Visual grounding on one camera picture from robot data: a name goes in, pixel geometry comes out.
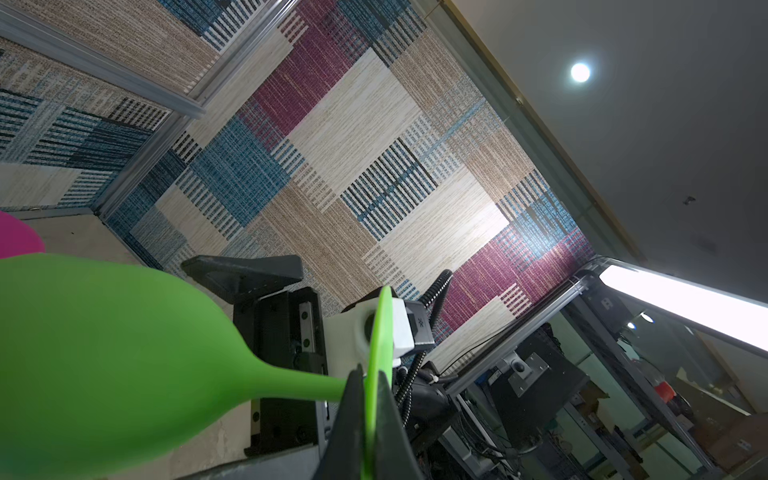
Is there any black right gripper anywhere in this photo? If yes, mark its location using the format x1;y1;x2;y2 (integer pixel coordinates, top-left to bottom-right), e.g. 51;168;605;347
181;255;329;456

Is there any green wine glass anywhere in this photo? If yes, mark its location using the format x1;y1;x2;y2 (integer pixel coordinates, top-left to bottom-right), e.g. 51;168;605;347
1;253;393;479

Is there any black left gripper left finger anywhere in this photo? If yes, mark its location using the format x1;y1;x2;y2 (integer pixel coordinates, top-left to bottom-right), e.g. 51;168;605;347
313;366;365;480

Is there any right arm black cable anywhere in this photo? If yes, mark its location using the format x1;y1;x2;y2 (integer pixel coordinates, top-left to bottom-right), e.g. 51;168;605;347
392;268;455;427

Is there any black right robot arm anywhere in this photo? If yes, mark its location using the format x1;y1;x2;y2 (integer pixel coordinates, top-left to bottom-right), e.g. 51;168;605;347
181;255;452;457

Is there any pink wine glass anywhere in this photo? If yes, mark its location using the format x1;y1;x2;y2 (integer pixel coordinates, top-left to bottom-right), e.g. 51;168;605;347
0;212;45;259

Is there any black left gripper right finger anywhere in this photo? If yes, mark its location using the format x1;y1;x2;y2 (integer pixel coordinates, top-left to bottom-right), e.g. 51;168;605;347
374;372;423;480

